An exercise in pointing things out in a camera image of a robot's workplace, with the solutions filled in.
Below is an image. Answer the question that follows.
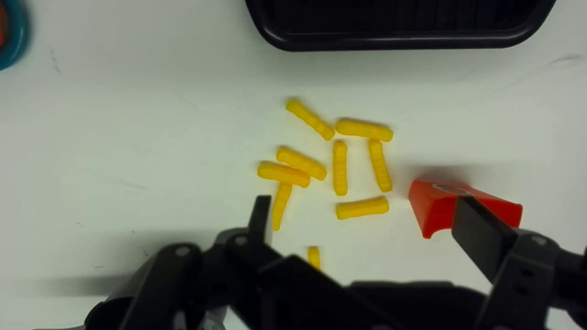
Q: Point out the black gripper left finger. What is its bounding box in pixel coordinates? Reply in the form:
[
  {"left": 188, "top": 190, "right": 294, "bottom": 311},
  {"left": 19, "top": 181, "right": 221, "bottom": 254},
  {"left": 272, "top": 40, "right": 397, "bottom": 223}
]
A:
[{"left": 85, "top": 192, "right": 382, "bottom": 330}]

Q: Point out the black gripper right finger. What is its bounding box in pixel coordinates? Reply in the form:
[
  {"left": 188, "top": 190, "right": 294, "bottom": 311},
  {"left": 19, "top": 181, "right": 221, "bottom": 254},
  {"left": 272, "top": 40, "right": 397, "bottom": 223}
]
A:
[{"left": 450, "top": 194, "right": 587, "bottom": 330}]

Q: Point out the red toy fry packet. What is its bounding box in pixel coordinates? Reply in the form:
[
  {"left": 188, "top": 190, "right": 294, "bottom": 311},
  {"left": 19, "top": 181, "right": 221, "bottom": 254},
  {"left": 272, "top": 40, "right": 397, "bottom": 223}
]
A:
[{"left": 408, "top": 177, "right": 525, "bottom": 240}]

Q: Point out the yellow plastic french fry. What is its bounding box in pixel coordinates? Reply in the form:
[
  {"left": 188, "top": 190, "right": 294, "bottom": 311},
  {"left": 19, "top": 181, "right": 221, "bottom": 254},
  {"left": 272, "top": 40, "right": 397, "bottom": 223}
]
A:
[
  {"left": 334, "top": 194, "right": 393, "bottom": 221},
  {"left": 305, "top": 243, "right": 323, "bottom": 271},
  {"left": 334, "top": 115, "right": 395, "bottom": 144},
  {"left": 270, "top": 181, "right": 296, "bottom": 232},
  {"left": 331, "top": 139, "right": 351, "bottom": 198},
  {"left": 276, "top": 144, "right": 329, "bottom": 183},
  {"left": 256, "top": 159, "right": 312, "bottom": 188},
  {"left": 367, "top": 137, "right": 395, "bottom": 194},
  {"left": 285, "top": 97, "right": 338, "bottom": 143}
]

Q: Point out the black ridged plastic tray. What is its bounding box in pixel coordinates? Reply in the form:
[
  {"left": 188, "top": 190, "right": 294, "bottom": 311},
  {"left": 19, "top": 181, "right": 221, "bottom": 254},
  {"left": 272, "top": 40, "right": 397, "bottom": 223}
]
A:
[{"left": 244, "top": 0, "right": 560, "bottom": 53}]

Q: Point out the small teal plate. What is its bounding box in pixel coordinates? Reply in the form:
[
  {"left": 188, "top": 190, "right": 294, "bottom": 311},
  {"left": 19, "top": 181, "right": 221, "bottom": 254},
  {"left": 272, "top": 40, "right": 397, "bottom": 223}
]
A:
[{"left": 0, "top": 0, "right": 32, "bottom": 73}]

